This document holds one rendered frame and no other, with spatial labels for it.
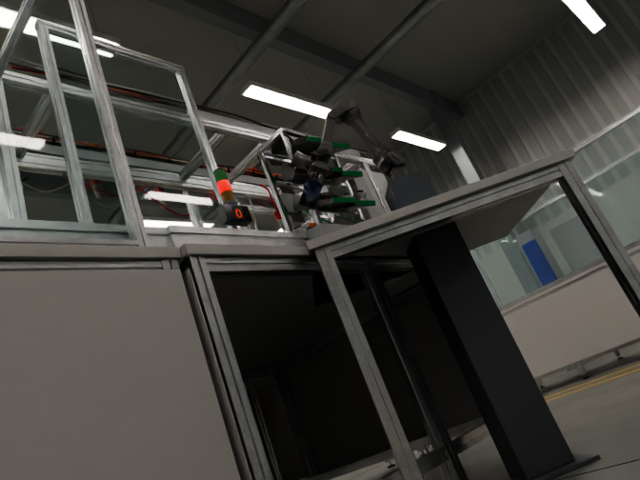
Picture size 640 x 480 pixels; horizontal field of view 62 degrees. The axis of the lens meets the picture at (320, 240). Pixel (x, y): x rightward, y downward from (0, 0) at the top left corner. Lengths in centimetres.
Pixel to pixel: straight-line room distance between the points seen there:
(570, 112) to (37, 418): 1028
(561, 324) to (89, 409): 510
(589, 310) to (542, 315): 44
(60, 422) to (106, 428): 8
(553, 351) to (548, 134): 578
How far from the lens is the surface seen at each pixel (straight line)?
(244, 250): 144
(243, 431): 124
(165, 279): 128
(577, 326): 574
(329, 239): 158
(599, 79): 1078
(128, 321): 119
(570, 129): 1074
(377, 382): 151
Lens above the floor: 31
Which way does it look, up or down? 20 degrees up
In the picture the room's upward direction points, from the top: 22 degrees counter-clockwise
